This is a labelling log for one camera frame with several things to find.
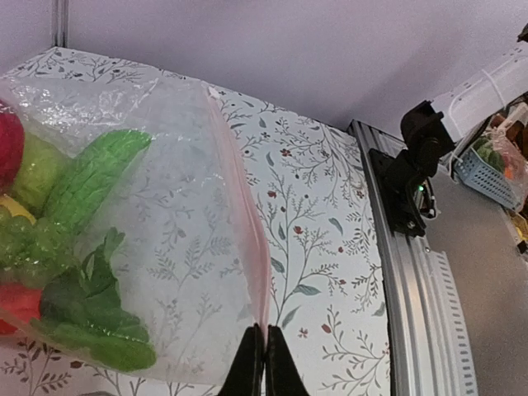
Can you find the blue perforated plastic basket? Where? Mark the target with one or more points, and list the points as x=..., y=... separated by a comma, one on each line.
x=480, y=176

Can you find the floral table mat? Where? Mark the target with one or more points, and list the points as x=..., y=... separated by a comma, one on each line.
x=312, y=198

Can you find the right aluminium frame post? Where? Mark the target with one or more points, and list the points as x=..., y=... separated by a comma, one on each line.
x=59, y=23

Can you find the green apple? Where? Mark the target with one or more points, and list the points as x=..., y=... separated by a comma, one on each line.
x=41, y=166

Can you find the clear zip top bag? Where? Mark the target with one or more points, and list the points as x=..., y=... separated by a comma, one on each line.
x=129, y=235

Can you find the red apple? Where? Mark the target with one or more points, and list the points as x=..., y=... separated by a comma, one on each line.
x=12, y=147

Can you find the green cucumber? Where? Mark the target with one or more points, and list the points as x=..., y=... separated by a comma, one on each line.
x=91, y=176

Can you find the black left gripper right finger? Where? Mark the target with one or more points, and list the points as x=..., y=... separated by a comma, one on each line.
x=282, y=377

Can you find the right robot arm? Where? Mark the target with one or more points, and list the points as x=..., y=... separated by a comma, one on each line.
x=434, y=128

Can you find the green grape bunch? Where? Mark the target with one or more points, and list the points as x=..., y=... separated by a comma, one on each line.
x=33, y=254

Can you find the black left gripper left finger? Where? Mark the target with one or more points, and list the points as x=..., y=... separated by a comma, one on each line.
x=245, y=374

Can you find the front aluminium rail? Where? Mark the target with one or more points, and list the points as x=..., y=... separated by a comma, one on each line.
x=430, y=352

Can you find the orange carrot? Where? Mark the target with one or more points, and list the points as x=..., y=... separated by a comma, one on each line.
x=81, y=310

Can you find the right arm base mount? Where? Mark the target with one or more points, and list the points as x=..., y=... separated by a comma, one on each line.
x=398, y=179

